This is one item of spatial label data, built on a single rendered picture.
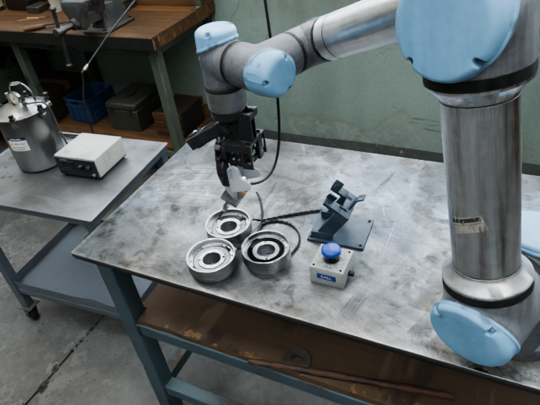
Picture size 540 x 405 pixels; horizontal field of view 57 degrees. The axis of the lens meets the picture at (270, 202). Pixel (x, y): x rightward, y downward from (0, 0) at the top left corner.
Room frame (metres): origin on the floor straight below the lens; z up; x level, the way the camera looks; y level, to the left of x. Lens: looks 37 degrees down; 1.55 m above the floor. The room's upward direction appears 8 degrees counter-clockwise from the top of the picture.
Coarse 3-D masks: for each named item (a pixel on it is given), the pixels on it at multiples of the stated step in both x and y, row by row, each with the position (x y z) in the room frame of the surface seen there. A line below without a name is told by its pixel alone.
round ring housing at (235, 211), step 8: (232, 208) 0.93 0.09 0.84; (216, 216) 0.92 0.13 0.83; (240, 216) 0.91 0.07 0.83; (248, 216) 0.89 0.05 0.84; (208, 224) 0.90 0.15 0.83; (224, 224) 0.90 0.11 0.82; (232, 224) 0.90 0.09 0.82; (240, 224) 0.88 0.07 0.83; (248, 224) 0.86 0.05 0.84; (208, 232) 0.86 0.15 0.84; (224, 232) 0.86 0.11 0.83; (232, 232) 0.86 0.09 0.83; (240, 232) 0.84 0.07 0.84; (248, 232) 0.86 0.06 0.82; (232, 240) 0.83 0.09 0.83; (240, 240) 0.84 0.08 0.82
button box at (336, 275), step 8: (320, 248) 0.75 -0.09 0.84; (344, 248) 0.74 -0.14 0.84; (320, 256) 0.72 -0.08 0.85; (344, 256) 0.71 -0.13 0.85; (352, 256) 0.72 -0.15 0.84; (312, 264) 0.71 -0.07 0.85; (320, 264) 0.70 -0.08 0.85; (328, 264) 0.70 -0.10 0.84; (336, 264) 0.70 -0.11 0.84; (344, 264) 0.69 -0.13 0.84; (352, 264) 0.72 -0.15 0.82; (312, 272) 0.70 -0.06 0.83; (320, 272) 0.69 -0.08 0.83; (328, 272) 0.68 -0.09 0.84; (336, 272) 0.67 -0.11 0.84; (344, 272) 0.68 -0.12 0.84; (352, 272) 0.69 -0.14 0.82; (312, 280) 0.70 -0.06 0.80; (320, 280) 0.69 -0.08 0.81; (328, 280) 0.68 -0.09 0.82; (336, 280) 0.67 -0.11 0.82; (344, 280) 0.67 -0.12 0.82
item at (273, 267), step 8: (256, 232) 0.83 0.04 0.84; (264, 232) 0.83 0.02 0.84; (272, 232) 0.83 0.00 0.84; (280, 232) 0.82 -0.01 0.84; (248, 240) 0.82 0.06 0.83; (280, 240) 0.81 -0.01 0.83; (288, 240) 0.79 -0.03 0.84; (256, 248) 0.79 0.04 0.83; (264, 248) 0.80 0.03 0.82; (272, 248) 0.80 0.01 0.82; (288, 248) 0.77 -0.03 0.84; (256, 256) 0.77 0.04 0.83; (264, 256) 0.76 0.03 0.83; (272, 256) 0.76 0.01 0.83; (288, 256) 0.76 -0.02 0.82; (248, 264) 0.75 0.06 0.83; (256, 264) 0.74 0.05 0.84; (264, 264) 0.73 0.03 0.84; (272, 264) 0.73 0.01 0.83; (280, 264) 0.74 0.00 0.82; (256, 272) 0.75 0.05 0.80; (264, 272) 0.74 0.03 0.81; (272, 272) 0.74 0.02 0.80
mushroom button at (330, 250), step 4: (324, 244) 0.73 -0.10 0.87; (328, 244) 0.73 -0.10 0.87; (332, 244) 0.72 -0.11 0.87; (336, 244) 0.72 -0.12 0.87; (324, 248) 0.72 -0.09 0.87; (328, 248) 0.71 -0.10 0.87; (332, 248) 0.71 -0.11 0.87; (336, 248) 0.71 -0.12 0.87; (340, 248) 0.71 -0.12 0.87; (324, 252) 0.71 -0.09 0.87; (328, 252) 0.70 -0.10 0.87; (332, 252) 0.70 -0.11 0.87; (336, 252) 0.70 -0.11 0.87; (340, 252) 0.70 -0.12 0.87; (328, 256) 0.70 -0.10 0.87; (332, 256) 0.70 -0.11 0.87; (336, 256) 0.70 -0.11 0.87
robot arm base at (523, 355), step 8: (536, 328) 0.47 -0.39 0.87; (528, 336) 0.47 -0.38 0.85; (536, 336) 0.47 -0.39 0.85; (528, 344) 0.46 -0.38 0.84; (536, 344) 0.46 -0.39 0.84; (520, 352) 0.46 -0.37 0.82; (528, 352) 0.46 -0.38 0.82; (536, 352) 0.46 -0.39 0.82; (520, 360) 0.46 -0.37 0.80; (528, 360) 0.46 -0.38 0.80; (536, 360) 0.46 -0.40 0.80
